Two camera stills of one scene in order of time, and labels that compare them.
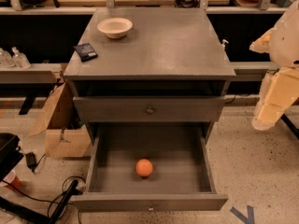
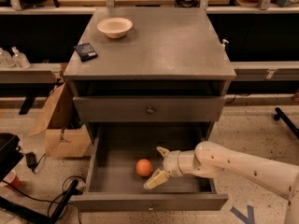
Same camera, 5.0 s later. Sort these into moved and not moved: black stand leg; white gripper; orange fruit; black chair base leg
Moved: white gripper
Not moved: black chair base leg; black stand leg; orange fruit
